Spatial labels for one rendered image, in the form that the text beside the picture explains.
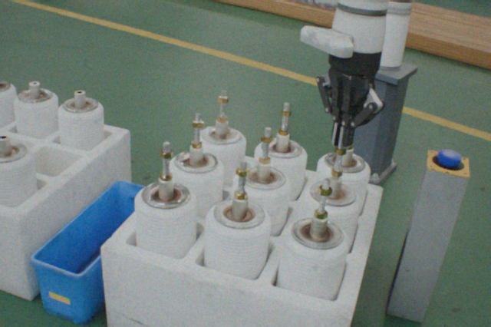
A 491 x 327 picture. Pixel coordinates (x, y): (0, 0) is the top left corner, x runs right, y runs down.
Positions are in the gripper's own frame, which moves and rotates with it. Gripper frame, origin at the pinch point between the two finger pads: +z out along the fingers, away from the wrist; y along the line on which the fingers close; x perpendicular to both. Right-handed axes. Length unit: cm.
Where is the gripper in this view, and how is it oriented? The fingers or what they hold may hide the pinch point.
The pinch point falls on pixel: (342, 134)
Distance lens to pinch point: 84.8
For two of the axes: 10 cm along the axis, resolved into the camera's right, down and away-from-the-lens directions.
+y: -5.6, -4.3, 7.1
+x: -8.3, 2.1, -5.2
